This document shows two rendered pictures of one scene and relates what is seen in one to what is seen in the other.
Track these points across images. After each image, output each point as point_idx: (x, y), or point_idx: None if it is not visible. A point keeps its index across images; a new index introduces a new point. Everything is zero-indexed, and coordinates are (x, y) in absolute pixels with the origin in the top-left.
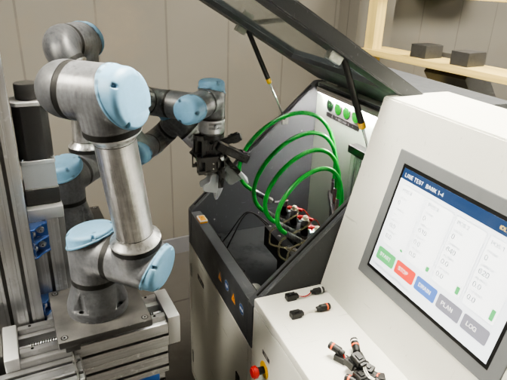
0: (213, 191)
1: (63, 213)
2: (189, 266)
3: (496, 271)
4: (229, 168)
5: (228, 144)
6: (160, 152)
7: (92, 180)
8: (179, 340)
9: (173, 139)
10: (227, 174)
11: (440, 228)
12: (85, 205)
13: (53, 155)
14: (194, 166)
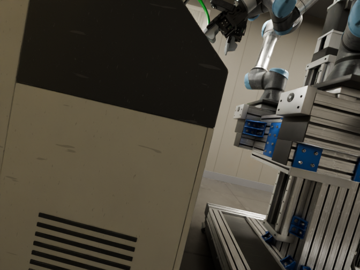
0: (229, 50)
1: (305, 68)
2: (203, 170)
3: None
4: (216, 30)
5: (220, 10)
6: (274, 14)
7: (344, 42)
8: (233, 118)
9: (263, 4)
10: (214, 33)
11: None
12: (332, 69)
13: (321, 36)
14: (242, 35)
